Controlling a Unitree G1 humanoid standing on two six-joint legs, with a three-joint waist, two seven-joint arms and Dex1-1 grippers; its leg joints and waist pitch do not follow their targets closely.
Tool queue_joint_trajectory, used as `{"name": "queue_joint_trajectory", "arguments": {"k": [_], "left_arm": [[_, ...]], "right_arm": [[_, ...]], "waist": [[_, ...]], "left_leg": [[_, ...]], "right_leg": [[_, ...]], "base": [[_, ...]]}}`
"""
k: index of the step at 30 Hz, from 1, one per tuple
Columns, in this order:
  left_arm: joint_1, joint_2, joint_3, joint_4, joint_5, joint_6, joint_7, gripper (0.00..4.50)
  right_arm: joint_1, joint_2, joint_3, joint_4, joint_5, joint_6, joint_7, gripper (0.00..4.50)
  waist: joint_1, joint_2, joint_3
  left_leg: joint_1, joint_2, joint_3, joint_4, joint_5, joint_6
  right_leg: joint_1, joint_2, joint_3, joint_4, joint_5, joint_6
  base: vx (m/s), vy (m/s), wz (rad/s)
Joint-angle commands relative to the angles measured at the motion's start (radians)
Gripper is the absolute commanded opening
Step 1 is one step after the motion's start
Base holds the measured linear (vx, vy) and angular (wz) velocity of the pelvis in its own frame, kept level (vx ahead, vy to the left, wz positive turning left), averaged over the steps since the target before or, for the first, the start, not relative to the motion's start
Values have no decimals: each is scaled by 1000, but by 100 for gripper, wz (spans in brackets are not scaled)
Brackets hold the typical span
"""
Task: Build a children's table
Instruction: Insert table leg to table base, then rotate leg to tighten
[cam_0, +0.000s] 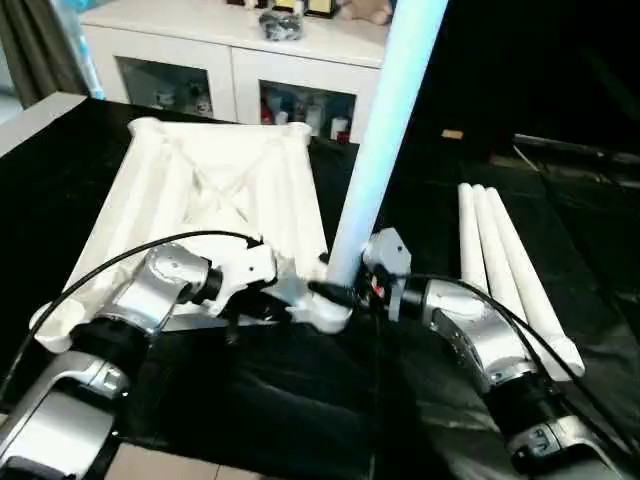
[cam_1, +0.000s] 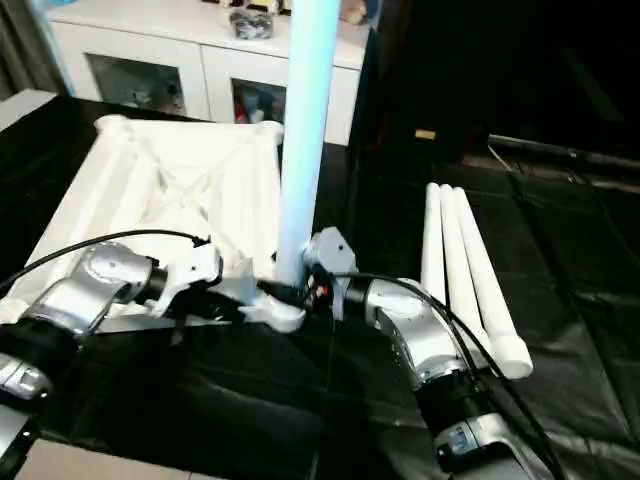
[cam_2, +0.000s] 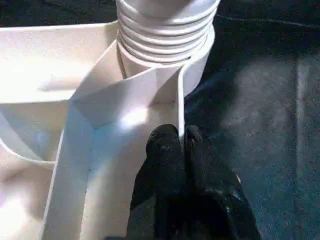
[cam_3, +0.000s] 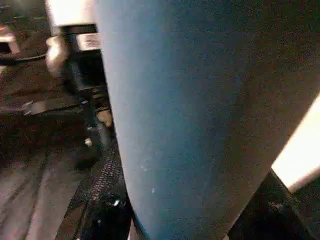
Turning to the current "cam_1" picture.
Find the white glass door cabinet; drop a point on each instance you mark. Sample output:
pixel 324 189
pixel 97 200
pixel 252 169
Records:
pixel 200 55

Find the black box with label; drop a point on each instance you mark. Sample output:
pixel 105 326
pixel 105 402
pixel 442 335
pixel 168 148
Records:
pixel 415 75

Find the grey curtain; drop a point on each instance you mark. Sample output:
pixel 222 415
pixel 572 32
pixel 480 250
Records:
pixel 25 45

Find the white plastic table top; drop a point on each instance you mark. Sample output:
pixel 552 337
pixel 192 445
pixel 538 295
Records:
pixel 150 190

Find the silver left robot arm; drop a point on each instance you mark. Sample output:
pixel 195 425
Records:
pixel 85 285

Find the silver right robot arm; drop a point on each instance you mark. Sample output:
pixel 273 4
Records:
pixel 415 325

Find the black long rail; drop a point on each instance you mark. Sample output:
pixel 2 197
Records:
pixel 565 150

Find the black work mat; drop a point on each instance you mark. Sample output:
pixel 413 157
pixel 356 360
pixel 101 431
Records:
pixel 200 400

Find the white plastic table leg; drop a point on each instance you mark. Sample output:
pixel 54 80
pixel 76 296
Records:
pixel 434 235
pixel 460 250
pixel 481 250
pixel 307 125

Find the red white bottle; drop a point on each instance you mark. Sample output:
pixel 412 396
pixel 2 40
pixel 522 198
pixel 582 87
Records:
pixel 242 107

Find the small yellow label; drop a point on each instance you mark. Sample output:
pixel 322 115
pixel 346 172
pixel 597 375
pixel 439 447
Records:
pixel 425 134

